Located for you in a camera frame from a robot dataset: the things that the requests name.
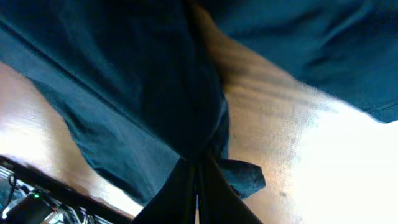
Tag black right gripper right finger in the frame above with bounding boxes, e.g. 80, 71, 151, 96
197, 155, 262, 224

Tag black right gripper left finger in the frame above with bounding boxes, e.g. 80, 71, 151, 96
132, 159, 196, 224

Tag navy blue shorts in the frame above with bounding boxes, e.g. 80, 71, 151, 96
1, 0, 397, 205

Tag black table edge equipment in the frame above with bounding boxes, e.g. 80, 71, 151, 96
1, 156, 132, 224

